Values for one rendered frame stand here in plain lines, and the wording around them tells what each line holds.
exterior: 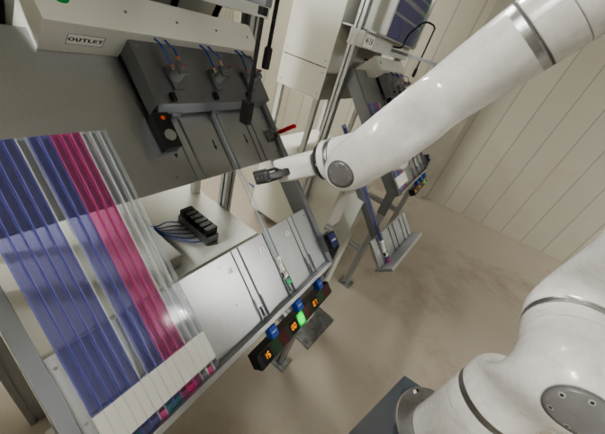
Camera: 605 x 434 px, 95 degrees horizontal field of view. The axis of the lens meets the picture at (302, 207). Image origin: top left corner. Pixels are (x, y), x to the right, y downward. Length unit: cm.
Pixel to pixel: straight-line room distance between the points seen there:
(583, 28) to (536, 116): 316
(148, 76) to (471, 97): 57
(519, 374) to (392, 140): 34
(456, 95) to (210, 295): 57
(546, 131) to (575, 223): 101
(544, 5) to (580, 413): 44
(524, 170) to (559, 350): 328
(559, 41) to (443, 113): 13
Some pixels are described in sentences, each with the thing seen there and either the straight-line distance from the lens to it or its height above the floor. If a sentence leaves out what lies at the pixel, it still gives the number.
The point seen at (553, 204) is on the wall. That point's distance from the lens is 386.
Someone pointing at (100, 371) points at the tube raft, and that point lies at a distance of 58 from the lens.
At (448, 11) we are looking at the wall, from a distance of 357.
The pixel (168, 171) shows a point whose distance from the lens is 66.
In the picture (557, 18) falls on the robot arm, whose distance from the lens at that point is 44.
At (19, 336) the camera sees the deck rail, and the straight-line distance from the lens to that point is 56.
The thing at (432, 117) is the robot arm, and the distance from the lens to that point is 44.
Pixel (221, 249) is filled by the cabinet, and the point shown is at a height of 62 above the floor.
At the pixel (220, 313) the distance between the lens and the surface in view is 67.
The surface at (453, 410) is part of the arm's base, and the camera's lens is 67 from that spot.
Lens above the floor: 133
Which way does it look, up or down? 32 degrees down
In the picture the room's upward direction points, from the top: 18 degrees clockwise
